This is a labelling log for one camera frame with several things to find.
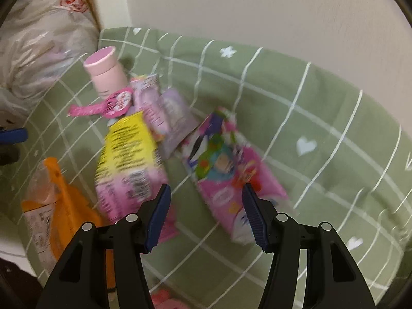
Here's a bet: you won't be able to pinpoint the yellow pink candy wrapper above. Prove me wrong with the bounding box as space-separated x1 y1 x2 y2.
95 112 168 224

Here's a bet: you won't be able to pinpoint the colourful pink snack bag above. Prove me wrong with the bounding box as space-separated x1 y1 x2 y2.
181 107 288 245

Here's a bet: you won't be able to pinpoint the orange snack bag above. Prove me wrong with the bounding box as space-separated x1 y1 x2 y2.
21 157 105 274

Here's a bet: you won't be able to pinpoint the pale purple small wrapper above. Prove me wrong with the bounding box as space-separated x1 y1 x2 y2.
130 74 199 159

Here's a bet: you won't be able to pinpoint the pink lollipop wrapper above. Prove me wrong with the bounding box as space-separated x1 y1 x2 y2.
68 87 133 119

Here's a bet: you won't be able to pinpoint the pink caterpillar toy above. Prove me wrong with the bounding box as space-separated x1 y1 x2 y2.
151 289 189 309

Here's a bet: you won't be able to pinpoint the white plastic bag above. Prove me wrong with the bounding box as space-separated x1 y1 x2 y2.
1 0 98 130

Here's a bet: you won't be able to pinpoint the pink white jar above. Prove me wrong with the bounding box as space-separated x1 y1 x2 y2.
83 46 128 100

